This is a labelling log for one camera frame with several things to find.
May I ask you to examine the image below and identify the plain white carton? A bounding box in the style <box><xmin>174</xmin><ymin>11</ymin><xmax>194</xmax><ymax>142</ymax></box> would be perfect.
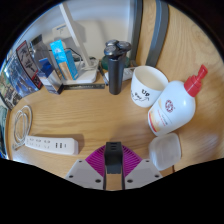
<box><xmin>51</xmin><ymin>23</ymin><xmax>84</xmax><ymax>56</ymax></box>

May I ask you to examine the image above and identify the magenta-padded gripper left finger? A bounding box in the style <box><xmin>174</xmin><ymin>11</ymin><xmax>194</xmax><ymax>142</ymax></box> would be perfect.
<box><xmin>64</xmin><ymin>145</ymin><xmax>108</xmax><ymax>191</ymax></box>

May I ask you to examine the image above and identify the blue robot model kit box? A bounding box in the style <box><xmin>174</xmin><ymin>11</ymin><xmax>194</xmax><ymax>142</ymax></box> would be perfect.
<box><xmin>4</xmin><ymin>39</ymin><xmax>44</xmax><ymax>99</ymax></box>

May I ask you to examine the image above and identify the clear plastic box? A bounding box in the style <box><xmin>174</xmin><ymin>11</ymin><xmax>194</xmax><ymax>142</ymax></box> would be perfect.
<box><xmin>148</xmin><ymin>132</ymin><xmax>183</xmax><ymax>172</ymax></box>

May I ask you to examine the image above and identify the white desk lamp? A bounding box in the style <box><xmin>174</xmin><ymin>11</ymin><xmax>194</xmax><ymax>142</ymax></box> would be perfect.
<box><xmin>59</xmin><ymin>1</ymin><xmax>100</xmax><ymax>86</ymax></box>

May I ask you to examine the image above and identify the white power strip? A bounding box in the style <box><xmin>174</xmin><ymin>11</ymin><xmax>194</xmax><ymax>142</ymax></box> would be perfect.
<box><xmin>24</xmin><ymin>134</ymin><xmax>80</xmax><ymax>156</ymax></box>

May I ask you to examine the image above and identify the dark metal desk frame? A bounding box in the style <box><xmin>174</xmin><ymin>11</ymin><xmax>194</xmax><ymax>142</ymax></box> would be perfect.
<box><xmin>129</xmin><ymin>0</ymin><xmax>170</xmax><ymax>68</ymax></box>

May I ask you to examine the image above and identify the dark green bowl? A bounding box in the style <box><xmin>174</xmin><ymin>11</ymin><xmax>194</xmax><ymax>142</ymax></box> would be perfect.
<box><xmin>100</xmin><ymin>54</ymin><xmax>131</xmax><ymax>73</ymax></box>

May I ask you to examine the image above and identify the black charger block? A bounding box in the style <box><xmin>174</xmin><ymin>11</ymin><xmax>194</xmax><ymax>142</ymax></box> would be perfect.
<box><xmin>103</xmin><ymin>141</ymin><xmax>124</xmax><ymax>175</ymax></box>

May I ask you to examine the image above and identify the white mug with black print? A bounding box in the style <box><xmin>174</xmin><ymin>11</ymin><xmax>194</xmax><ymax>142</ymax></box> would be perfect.
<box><xmin>129</xmin><ymin>65</ymin><xmax>170</xmax><ymax>108</ymax></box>

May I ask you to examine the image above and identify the small blue and white box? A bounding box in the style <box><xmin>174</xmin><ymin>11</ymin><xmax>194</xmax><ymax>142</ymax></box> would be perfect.
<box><xmin>36</xmin><ymin>57</ymin><xmax>65</xmax><ymax>96</ymax></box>

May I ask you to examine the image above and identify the tall teal carton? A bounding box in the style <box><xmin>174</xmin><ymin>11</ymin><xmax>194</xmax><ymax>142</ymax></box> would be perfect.
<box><xmin>49</xmin><ymin>39</ymin><xmax>79</xmax><ymax>81</ymax></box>

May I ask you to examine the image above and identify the white pump bottle red cap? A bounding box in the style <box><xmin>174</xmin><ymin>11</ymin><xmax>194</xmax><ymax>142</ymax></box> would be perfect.
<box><xmin>147</xmin><ymin>64</ymin><xmax>209</xmax><ymax>137</ymax></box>

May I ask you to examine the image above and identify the dark metal ruler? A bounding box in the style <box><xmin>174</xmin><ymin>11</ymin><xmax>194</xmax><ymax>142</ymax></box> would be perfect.
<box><xmin>63</xmin><ymin>83</ymin><xmax>106</xmax><ymax>91</ymax></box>

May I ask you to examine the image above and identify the black electric shaver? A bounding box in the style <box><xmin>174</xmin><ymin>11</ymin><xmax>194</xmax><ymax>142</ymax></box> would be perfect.
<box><xmin>103</xmin><ymin>39</ymin><xmax>133</xmax><ymax>96</ymax></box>

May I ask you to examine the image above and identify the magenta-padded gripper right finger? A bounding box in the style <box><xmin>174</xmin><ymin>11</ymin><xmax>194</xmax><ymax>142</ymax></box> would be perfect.
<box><xmin>121</xmin><ymin>145</ymin><xmax>163</xmax><ymax>191</ymax></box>

